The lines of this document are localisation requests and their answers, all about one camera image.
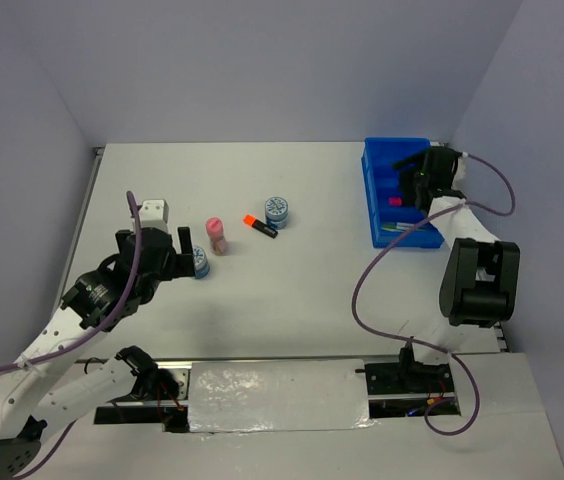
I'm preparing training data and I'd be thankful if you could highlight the reflective silver base plate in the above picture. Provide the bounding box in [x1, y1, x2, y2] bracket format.
[94, 359, 459, 434]

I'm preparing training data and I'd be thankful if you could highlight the blue compartment tray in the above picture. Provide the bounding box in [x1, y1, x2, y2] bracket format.
[361, 137, 431, 249]

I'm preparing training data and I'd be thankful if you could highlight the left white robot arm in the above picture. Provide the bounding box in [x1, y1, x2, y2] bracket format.
[0, 227, 195, 479]

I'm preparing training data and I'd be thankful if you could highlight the pink lid crayon bottle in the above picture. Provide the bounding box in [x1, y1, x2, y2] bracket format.
[205, 217, 228, 255]

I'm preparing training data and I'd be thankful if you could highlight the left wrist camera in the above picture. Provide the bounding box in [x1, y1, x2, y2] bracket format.
[138, 199, 169, 234]

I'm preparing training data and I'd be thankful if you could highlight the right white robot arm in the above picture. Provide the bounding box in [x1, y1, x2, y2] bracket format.
[393, 146, 521, 391]

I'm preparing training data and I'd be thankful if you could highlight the orange cap black highlighter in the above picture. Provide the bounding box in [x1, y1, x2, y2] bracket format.
[243, 215, 278, 238]

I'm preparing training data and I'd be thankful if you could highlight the pink cap black highlighter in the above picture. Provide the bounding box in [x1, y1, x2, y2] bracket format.
[388, 197, 403, 207]

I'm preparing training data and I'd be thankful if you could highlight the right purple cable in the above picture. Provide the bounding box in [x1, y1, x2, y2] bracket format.
[351, 152, 517, 437]

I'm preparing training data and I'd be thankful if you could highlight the blue paint jar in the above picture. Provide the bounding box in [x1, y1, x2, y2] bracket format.
[193, 245, 210, 279]
[265, 196, 289, 230]

